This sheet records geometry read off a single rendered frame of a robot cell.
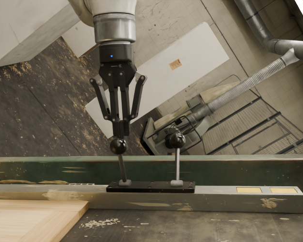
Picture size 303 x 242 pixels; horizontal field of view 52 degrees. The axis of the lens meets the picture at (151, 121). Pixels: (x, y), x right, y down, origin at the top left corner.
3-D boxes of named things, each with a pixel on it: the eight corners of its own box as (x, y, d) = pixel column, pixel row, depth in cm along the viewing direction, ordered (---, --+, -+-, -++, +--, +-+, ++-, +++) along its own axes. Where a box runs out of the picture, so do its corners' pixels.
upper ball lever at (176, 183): (169, 191, 71) (170, 136, 76) (186, 191, 71) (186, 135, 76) (167, 188, 68) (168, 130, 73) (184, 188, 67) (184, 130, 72)
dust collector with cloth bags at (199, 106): (145, 120, 704) (229, 65, 655) (162, 144, 718) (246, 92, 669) (137, 141, 573) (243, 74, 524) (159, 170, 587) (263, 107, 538)
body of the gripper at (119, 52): (138, 44, 71) (141, 85, 72) (103, 47, 72) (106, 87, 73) (130, 41, 63) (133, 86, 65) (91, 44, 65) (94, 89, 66)
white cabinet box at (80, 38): (66, 30, 577) (95, 6, 561) (84, 55, 588) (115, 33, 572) (56, 30, 533) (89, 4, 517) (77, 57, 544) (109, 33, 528)
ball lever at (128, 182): (119, 183, 74) (110, 134, 69) (135, 183, 74) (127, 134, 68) (116, 193, 71) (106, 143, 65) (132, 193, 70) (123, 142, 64)
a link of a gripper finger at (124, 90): (121, 71, 70) (128, 71, 70) (126, 120, 72) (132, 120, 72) (117, 71, 67) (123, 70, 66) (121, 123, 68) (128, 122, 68)
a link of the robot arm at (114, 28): (100, 23, 72) (102, 49, 73) (86, 15, 63) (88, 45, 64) (139, 19, 71) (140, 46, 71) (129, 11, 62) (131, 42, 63)
